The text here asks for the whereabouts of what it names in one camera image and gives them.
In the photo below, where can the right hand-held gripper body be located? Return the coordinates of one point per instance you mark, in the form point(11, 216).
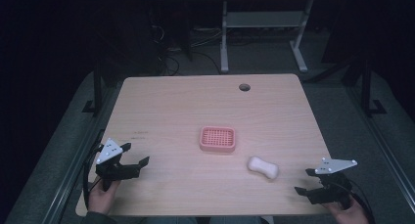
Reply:
point(331, 193)

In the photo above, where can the white metal table frame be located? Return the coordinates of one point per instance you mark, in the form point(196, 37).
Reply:
point(264, 19)

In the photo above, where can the grey metal rail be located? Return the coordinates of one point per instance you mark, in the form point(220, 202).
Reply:
point(73, 171)
point(388, 145)

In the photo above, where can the person's right hand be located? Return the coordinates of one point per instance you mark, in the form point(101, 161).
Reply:
point(349, 215)

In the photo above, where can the black metal stand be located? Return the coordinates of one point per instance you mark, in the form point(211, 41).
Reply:
point(97, 90)
point(367, 87)

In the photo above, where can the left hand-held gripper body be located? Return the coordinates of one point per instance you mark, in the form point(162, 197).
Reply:
point(114, 172)

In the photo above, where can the pink soap dish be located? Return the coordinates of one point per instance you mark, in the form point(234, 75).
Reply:
point(217, 139)

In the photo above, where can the person's left hand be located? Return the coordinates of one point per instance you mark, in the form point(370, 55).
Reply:
point(101, 198)

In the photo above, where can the white soap bar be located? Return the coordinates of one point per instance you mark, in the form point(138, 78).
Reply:
point(263, 167)

